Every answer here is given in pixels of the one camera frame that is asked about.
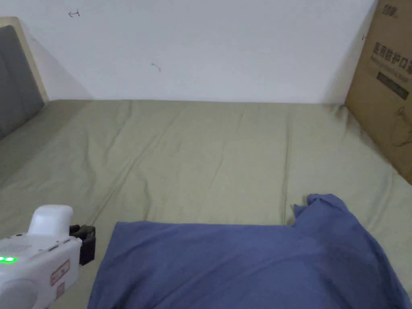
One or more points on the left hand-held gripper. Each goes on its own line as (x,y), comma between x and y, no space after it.
(35,260)

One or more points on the grey padded headboard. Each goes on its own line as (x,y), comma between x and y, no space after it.
(16,80)

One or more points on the blue garment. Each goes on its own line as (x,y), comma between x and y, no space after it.
(231,267)

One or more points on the bed with pale green sheet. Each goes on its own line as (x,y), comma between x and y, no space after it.
(199,154)

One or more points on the brown cardboard carton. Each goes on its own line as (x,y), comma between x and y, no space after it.
(386,90)

